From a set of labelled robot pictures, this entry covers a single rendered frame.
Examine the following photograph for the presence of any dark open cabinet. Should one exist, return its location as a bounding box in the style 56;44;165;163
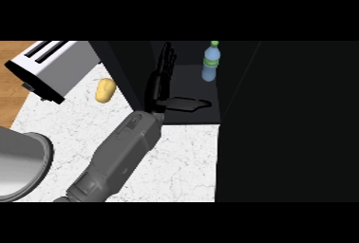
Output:
87;40;261;126

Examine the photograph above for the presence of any yellow potato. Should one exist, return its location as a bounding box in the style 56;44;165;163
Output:
94;77;118;104

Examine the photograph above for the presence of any clear blue water bottle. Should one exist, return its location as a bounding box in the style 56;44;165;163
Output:
201;40;221;83

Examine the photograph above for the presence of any white and black toaster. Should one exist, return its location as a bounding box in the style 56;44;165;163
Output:
3;40;103;105

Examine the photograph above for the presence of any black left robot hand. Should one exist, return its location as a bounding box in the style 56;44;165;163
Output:
143;41;212;116

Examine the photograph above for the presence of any grey round metal basin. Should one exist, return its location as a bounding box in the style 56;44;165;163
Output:
0;126;56;203

